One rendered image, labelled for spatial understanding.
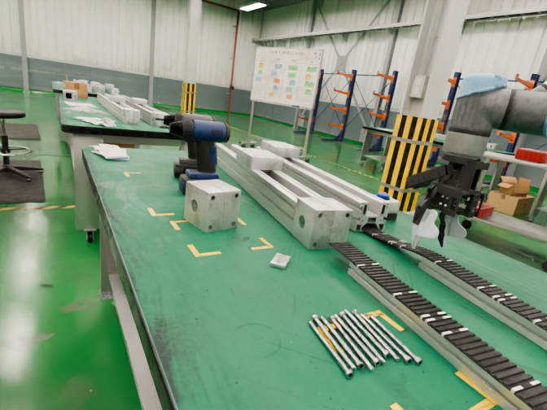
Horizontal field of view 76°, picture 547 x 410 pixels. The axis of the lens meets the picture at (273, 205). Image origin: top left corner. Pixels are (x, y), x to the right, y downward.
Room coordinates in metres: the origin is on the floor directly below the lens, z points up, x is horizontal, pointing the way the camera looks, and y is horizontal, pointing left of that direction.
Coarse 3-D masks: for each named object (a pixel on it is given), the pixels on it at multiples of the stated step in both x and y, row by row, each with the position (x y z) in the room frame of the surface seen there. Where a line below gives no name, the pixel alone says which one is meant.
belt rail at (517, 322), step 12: (420, 264) 0.71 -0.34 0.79; (432, 264) 0.68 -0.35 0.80; (432, 276) 0.68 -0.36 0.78; (444, 276) 0.66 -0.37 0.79; (456, 288) 0.62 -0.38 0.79; (468, 288) 0.60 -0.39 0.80; (480, 300) 0.58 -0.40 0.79; (492, 300) 0.56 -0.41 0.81; (492, 312) 0.55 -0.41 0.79; (504, 312) 0.54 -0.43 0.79; (516, 324) 0.52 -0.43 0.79; (528, 324) 0.50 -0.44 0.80; (528, 336) 0.50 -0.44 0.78; (540, 336) 0.49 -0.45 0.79
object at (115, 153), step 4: (100, 144) 1.41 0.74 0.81; (104, 144) 1.46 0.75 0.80; (96, 148) 1.36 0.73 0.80; (100, 148) 1.36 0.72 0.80; (104, 148) 1.37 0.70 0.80; (108, 148) 1.38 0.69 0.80; (112, 148) 1.39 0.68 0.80; (116, 148) 1.41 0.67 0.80; (96, 152) 1.34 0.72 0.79; (100, 152) 1.35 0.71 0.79; (104, 152) 1.32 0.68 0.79; (108, 152) 1.33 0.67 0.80; (112, 152) 1.34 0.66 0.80; (116, 152) 1.35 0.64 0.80; (120, 152) 1.36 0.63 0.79; (124, 152) 1.38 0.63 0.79; (108, 156) 1.27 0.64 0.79; (112, 156) 1.28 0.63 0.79; (116, 156) 1.29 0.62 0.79; (120, 156) 1.30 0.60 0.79; (124, 156) 1.31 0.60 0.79; (128, 156) 1.35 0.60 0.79; (120, 160) 1.29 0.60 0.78; (124, 160) 1.29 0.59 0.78; (128, 160) 1.30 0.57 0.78
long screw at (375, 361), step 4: (336, 316) 0.47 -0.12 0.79; (336, 320) 0.47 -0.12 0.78; (340, 320) 0.46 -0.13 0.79; (340, 324) 0.45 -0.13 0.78; (344, 324) 0.45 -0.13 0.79; (344, 328) 0.44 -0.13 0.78; (348, 328) 0.44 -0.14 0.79; (348, 332) 0.44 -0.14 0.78; (352, 336) 0.43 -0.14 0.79; (356, 336) 0.43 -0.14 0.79; (356, 340) 0.42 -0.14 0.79; (360, 344) 0.41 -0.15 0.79; (364, 348) 0.40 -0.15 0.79; (368, 352) 0.39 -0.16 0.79; (372, 356) 0.39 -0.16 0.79; (372, 360) 0.38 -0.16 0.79; (376, 360) 0.38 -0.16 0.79; (376, 364) 0.38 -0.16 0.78
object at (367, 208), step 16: (288, 160) 1.45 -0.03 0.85; (304, 176) 1.16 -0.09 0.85; (320, 176) 1.21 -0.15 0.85; (320, 192) 1.06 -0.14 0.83; (336, 192) 0.98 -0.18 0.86; (352, 192) 1.03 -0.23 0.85; (368, 192) 1.01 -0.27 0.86; (352, 208) 0.91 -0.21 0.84; (368, 208) 0.96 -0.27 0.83; (384, 208) 0.92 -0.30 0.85; (352, 224) 0.89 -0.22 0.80; (384, 224) 0.92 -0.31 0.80
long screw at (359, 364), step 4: (320, 316) 0.46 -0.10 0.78; (324, 320) 0.45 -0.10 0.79; (328, 324) 0.45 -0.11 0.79; (328, 328) 0.44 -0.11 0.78; (332, 328) 0.44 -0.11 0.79; (332, 332) 0.43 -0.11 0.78; (336, 336) 0.42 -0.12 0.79; (340, 340) 0.41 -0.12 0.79; (344, 344) 0.40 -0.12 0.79; (344, 348) 0.40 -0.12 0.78; (348, 348) 0.40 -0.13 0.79; (348, 352) 0.39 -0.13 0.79; (352, 352) 0.39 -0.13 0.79; (352, 356) 0.38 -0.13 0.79; (356, 356) 0.38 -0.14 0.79; (356, 360) 0.38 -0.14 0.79; (360, 360) 0.37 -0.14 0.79; (356, 364) 0.37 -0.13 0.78; (360, 364) 0.37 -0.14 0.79; (364, 364) 0.37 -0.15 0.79; (360, 368) 0.37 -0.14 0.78
